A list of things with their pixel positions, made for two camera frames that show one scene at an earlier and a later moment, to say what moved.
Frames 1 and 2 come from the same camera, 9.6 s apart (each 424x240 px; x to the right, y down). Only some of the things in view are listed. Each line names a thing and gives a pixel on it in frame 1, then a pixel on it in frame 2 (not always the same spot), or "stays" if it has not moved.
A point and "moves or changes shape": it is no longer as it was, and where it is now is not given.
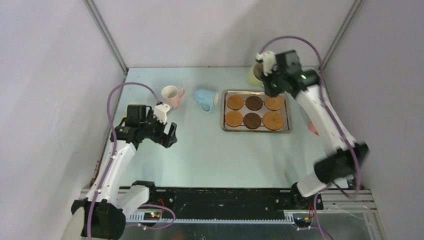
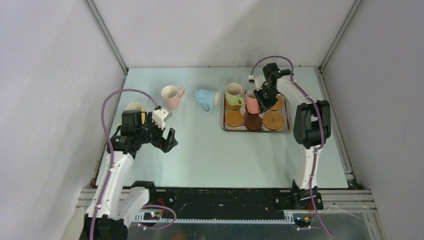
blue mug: [207, 99] stays
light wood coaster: [233, 118] stays
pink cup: [171, 95] stays
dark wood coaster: [252, 120] stays
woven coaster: [273, 120] stays
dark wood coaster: [254, 103] -> [247, 114]
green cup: [253, 80] moves or changes shape
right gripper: [271, 85] -> [265, 97]
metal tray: [253, 111] stays
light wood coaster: [235, 102] stays
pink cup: [312, 128] moves or changes shape
